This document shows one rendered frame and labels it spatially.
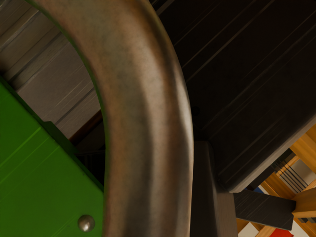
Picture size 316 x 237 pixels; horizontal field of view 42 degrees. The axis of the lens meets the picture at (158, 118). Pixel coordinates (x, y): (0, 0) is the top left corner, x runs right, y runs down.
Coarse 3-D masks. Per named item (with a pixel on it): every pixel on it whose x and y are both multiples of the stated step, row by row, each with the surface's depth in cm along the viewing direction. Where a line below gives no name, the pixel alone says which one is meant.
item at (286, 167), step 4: (296, 156) 834; (292, 160) 833; (296, 160) 837; (288, 164) 833; (292, 164) 836; (284, 168) 832; (288, 168) 835; (280, 172) 831; (312, 184) 817; (292, 188) 821; (300, 188) 820; (308, 188) 816
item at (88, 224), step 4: (84, 216) 26; (88, 216) 26; (80, 220) 26; (84, 220) 26; (88, 220) 26; (92, 220) 26; (80, 224) 26; (84, 224) 26; (88, 224) 26; (92, 224) 26; (80, 228) 26; (84, 228) 26; (88, 228) 26; (92, 228) 26
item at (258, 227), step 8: (264, 184) 426; (272, 192) 422; (240, 224) 374; (256, 224) 444; (304, 224) 410; (264, 232) 365; (272, 232) 378; (280, 232) 387; (288, 232) 392; (312, 232) 407
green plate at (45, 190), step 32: (0, 96) 26; (0, 128) 26; (32, 128) 26; (0, 160) 26; (32, 160) 26; (64, 160) 26; (0, 192) 27; (32, 192) 26; (64, 192) 26; (96, 192) 26; (0, 224) 27; (32, 224) 26; (64, 224) 26; (96, 224) 26
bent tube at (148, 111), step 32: (32, 0) 14; (64, 0) 13; (96, 0) 13; (128, 0) 13; (64, 32) 14; (96, 32) 13; (128, 32) 13; (160, 32) 13; (96, 64) 13; (128, 64) 13; (160, 64) 13; (128, 96) 13; (160, 96) 13; (128, 128) 13; (160, 128) 13; (192, 128) 14; (128, 160) 13; (160, 160) 13; (192, 160) 14; (128, 192) 13; (160, 192) 13; (128, 224) 13; (160, 224) 13
